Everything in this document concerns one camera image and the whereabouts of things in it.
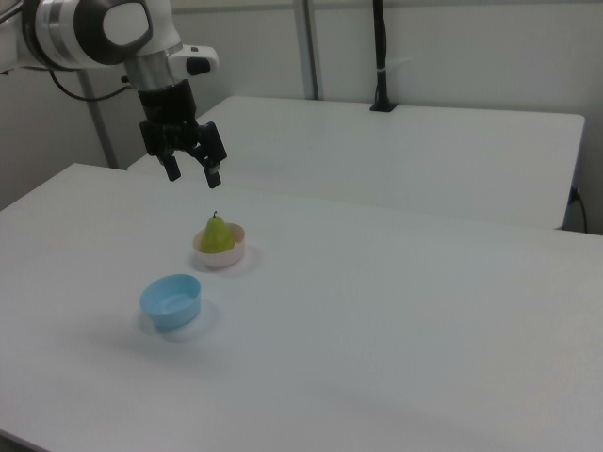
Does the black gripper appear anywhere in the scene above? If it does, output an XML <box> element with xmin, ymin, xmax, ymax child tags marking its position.
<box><xmin>137</xmin><ymin>79</ymin><xmax>229</xmax><ymax>190</ymax></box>

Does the green pear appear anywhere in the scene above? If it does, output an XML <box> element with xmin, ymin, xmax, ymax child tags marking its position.
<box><xmin>201</xmin><ymin>210</ymin><xmax>236</xmax><ymax>256</ymax></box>

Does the pink plastic bowl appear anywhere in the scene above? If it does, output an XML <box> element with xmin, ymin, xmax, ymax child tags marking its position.
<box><xmin>192</xmin><ymin>222</ymin><xmax>248</xmax><ymax>271</ymax></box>

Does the blue plastic bowl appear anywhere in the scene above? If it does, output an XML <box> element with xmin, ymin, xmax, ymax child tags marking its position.
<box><xmin>139</xmin><ymin>273</ymin><xmax>204</xmax><ymax>331</ymax></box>

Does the slanted grey metal partition post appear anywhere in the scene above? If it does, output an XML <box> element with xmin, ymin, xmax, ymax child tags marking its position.
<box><xmin>77</xmin><ymin>69</ymin><xmax>120</xmax><ymax>170</ymax></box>

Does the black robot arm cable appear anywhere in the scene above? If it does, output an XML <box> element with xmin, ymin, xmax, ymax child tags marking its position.
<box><xmin>46</xmin><ymin>69</ymin><xmax>132</xmax><ymax>103</ymax></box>

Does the black camera stand pole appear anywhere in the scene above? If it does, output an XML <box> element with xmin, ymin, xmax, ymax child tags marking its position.
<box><xmin>368</xmin><ymin>0</ymin><xmax>399</xmax><ymax>113</ymax></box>

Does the black power cable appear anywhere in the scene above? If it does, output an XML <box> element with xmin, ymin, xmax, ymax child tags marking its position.
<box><xmin>568</xmin><ymin>186</ymin><xmax>590</xmax><ymax>234</ymax></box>

